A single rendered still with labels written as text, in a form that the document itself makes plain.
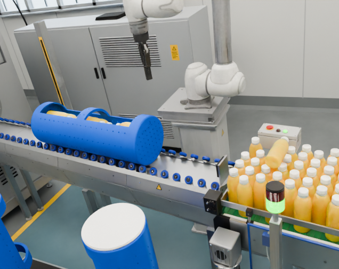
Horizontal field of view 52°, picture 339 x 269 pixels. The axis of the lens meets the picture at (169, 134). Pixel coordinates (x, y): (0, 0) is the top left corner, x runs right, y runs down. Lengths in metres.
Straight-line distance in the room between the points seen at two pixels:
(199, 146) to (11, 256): 1.28
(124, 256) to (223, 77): 1.17
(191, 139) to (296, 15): 2.33
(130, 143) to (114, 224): 0.50
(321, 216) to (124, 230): 0.81
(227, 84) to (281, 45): 2.30
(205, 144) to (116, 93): 1.73
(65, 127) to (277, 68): 2.92
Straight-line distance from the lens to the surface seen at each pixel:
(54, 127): 2.30
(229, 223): 1.69
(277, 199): 1.27
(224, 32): 2.08
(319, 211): 1.56
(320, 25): 4.26
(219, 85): 2.13
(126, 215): 1.59
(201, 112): 2.22
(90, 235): 1.55
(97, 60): 3.81
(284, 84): 4.51
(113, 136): 1.95
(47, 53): 2.75
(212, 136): 2.29
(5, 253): 2.12
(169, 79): 3.44
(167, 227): 2.99
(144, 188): 2.01
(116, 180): 2.14
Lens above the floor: 2.05
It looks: 29 degrees down
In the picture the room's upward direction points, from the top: 10 degrees counter-clockwise
